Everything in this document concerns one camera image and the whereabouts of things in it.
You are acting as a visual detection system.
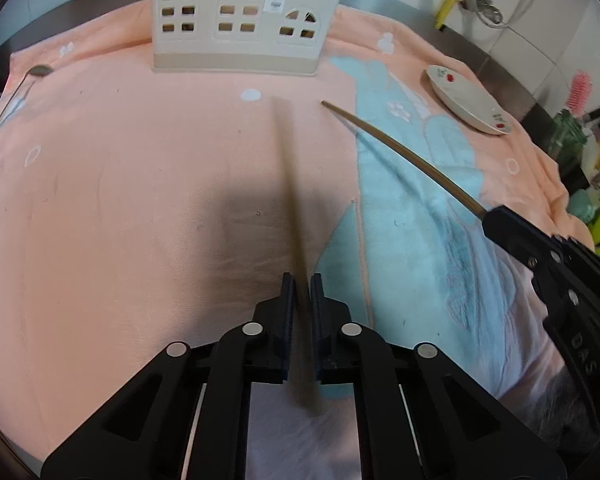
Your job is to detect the metal water valve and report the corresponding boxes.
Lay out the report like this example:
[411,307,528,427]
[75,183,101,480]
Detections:
[462,0,506,28]

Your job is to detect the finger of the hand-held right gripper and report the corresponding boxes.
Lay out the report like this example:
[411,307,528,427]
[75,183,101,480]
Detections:
[482,205,566,273]

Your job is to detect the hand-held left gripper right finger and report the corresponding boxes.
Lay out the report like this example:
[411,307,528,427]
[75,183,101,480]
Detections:
[310,274,566,480]

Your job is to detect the metal spoon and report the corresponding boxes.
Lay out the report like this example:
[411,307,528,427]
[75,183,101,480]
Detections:
[0,63,52,153]

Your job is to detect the small flower print plate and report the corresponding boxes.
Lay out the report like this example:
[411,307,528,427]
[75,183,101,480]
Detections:
[425,65,515,136]

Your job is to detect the pink bottle brush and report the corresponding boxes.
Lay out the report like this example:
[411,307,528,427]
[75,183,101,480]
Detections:
[567,72,593,116]

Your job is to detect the pink printed towel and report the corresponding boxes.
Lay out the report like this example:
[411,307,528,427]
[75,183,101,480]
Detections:
[0,0,581,480]

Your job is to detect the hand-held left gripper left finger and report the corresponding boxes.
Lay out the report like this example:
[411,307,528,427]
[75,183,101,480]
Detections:
[40,272,297,480]

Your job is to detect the green glass jar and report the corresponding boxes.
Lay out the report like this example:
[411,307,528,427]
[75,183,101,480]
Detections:
[550,110,588,171]

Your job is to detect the brown wooden chopstick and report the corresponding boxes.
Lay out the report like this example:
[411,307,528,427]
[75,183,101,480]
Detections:
[321,100,487,220]
[274,96,323,413]

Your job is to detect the cream plastic utensil holder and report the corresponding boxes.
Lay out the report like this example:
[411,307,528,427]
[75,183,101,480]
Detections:
[150,0,348,77]

